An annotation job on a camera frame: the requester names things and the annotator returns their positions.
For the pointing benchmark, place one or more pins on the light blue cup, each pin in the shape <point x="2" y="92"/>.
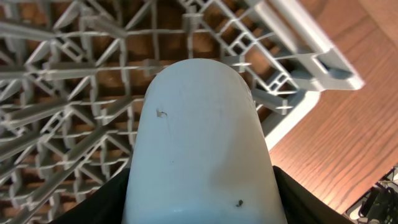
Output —
<point x="200" y="153"/>

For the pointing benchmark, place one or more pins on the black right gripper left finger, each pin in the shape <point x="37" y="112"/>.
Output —
<point x="105" y="206"/>

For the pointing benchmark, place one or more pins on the grey dishwasher rack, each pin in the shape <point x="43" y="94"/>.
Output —
<point x="74" y="74"/>

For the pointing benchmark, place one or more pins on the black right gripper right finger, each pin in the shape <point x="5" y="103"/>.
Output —
<point x="301" y="206"/>

